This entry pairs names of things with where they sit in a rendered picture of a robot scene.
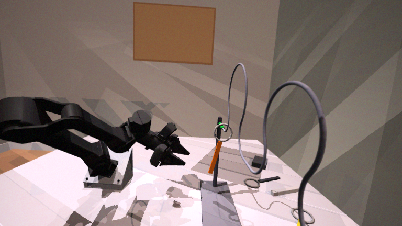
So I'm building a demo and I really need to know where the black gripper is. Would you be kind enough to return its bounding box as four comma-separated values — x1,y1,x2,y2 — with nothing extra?
143,131,190,167

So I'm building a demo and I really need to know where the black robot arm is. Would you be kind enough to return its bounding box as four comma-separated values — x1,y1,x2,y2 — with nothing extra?
0,97,152,178

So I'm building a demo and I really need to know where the beige loop with orange handle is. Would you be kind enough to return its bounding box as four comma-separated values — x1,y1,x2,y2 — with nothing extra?
208,123,233,174

